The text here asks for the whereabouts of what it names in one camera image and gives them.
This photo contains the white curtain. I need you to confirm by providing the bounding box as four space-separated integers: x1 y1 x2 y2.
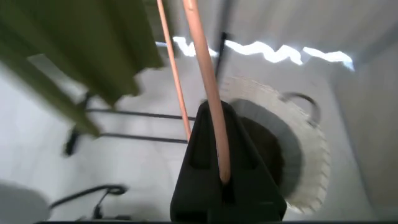
141 0 398 71

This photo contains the black cable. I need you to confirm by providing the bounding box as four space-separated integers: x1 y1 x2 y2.
49 184 131 222

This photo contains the white laundry basket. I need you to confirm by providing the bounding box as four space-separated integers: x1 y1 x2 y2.
217 76 331 215

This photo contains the black clothes rack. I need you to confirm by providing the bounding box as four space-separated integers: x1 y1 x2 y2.
63 0 233 156

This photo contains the green printed shirt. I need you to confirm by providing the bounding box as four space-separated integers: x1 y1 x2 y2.
0 0 165 138

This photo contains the pink clothes hanger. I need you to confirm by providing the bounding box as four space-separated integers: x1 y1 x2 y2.
156 0 231 185

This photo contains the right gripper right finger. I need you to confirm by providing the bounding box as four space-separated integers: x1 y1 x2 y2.
221 100 287 222

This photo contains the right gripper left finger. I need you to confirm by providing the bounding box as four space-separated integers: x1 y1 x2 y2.
169 100 223 222

